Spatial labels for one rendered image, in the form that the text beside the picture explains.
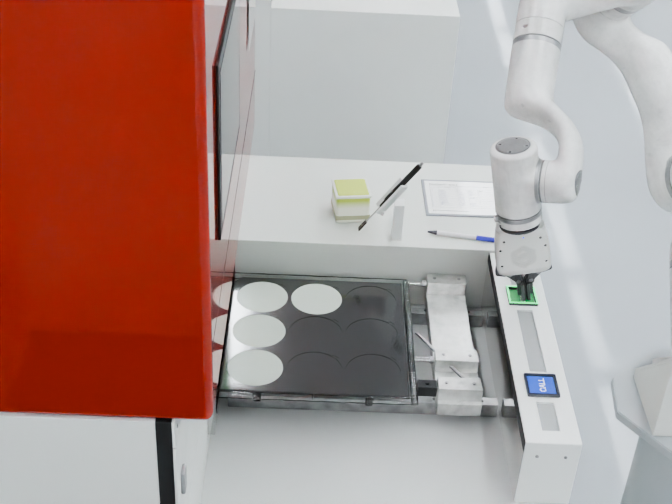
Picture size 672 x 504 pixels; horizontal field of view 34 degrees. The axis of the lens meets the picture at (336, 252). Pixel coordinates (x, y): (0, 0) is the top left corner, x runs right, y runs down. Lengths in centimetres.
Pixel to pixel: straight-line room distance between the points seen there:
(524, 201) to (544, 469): 47
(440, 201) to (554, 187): 50
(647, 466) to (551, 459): 43
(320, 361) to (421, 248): 36
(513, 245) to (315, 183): 57
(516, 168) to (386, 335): 42
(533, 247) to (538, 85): 30
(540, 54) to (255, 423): 85
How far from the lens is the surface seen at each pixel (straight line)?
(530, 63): 206
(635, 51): 221
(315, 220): 232
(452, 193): 245
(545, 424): 191
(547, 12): 210
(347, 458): 199
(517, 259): 208
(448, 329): 219
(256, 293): 222
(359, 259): 227
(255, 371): 203
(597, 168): 466
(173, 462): 152
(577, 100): 520
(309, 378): 202
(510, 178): 197
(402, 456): 200
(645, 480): 231
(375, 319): 216
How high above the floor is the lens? 222
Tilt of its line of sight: 34 degrees down
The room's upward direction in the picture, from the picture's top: 3 degrees clockwise
